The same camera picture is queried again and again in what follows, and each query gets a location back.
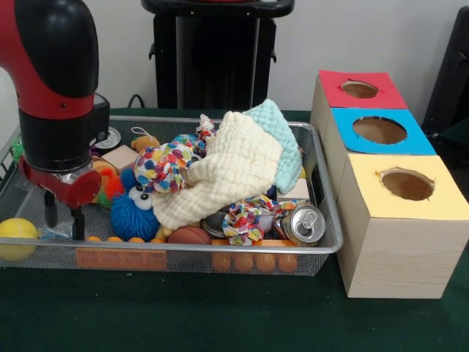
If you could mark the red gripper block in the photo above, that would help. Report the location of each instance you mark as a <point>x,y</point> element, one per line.
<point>80,190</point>

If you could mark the crushed clear plastic bottle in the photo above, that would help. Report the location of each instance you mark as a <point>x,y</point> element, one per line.
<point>62,230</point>

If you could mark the cream waffle cloth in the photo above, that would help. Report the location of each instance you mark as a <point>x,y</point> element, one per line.
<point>234,165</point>

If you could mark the mint green waffle cloth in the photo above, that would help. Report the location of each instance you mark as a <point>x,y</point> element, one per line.
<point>289,146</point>

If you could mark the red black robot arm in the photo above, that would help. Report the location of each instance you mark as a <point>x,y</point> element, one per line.
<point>55,73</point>

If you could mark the shallow silver mesh bin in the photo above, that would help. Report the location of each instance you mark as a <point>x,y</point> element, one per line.
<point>238,260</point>

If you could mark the wooden box with three holes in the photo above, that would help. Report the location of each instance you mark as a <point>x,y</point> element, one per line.
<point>395,249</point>

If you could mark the yellow ball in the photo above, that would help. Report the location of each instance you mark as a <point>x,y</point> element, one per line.
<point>16,231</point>

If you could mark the blue spiky rubber ball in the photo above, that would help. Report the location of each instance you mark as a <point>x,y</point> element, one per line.
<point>132,218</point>

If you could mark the plain wooden cube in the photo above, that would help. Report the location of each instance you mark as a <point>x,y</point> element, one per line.
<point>121,155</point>

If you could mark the dark green table cloth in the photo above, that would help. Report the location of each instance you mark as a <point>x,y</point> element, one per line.
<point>458,146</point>
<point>183,315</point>

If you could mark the crushed metal can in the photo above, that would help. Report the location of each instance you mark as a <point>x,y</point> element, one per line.
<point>306,225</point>

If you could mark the black stand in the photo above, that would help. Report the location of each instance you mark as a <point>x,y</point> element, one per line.
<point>450,73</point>

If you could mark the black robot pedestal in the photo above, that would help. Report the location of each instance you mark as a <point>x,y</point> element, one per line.
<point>216,55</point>

